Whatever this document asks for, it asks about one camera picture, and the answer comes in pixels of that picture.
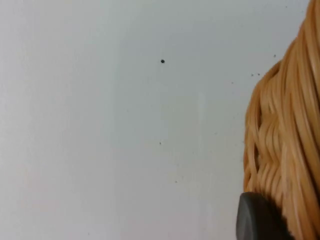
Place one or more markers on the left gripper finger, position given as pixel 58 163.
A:
pixel 257 220

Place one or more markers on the pale brown wicker basket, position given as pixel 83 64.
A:
pixel 290 130

